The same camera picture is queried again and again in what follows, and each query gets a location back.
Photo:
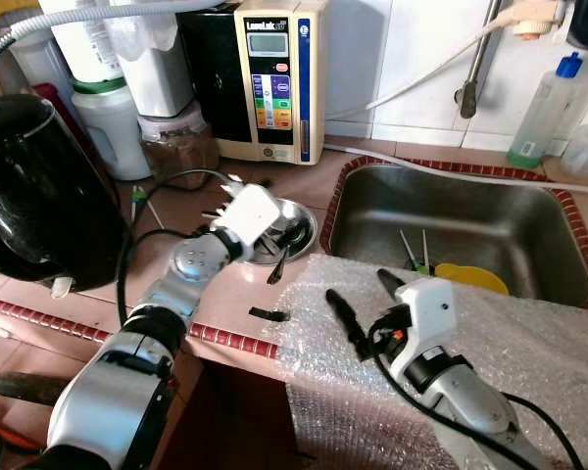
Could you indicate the black electric kettle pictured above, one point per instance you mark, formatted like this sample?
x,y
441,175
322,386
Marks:
x,y
39,196

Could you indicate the steel bowl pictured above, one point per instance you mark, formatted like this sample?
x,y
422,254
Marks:
x,y
299,211

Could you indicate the dark red plastic container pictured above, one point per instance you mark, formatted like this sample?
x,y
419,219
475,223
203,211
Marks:
x,y
59,108

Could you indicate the jar with brown contents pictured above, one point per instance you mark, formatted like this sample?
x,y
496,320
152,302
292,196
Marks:
x,y
181,152

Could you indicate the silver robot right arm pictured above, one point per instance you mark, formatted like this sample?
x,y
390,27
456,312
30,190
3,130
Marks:
x,y
470,411

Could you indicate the beige water ionizer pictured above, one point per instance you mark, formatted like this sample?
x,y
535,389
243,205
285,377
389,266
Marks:
x,y
279,88

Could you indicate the beige faucet diverter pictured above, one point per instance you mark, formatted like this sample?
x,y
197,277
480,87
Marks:
x,y
537,18

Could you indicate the white chopsticks green tip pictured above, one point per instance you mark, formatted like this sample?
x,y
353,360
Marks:
x,y
135,194

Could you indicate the steel sink basin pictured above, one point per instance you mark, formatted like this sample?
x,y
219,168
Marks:
x,y
470,211

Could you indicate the thin white tube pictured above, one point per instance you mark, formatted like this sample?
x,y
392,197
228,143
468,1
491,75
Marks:
x,y
441,174

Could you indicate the white filter cartridge green band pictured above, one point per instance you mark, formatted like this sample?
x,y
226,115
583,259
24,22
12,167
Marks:
x,y
78,44

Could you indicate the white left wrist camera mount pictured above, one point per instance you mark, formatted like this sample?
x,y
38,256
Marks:
x,y
247,209

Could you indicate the white plastic jug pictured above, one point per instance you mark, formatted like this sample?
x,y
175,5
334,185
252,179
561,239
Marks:
x,y
113,132

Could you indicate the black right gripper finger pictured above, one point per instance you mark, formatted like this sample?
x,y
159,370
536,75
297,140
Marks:
x,y
348,320
390,281

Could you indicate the black tape strip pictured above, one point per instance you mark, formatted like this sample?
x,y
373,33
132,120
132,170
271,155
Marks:
x,y
269,314

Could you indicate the bubble wrap sheet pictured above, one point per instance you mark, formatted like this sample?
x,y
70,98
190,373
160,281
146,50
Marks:
x,y
539,362

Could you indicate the steel faucet pipe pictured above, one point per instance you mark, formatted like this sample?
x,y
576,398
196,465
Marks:
x,y
478,69

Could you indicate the clear plastic cup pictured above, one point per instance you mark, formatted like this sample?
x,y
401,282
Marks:
x,y
583,155

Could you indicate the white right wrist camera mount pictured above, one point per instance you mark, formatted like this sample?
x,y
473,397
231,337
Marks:
x,y
426,313

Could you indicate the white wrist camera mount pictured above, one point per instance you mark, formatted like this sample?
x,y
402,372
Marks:
x,y
247,209
426,313

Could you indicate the dish soap bottle blue cap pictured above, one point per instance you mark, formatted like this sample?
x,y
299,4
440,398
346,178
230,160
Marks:
x,y
544,117

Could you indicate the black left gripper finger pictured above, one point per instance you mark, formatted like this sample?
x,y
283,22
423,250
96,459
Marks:
x,y
296,231
281,256

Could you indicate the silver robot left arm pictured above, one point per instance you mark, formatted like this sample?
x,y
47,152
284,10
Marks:
x,y
108,392

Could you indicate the yellow plastic bowl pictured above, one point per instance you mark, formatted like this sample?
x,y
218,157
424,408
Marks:
x,y
470,279

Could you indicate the white chopsticks green blue joint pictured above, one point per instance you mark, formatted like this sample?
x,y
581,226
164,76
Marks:
x,y
423,268

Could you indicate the dark wooden stick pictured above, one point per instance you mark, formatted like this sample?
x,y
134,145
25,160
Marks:
x,y
29,389

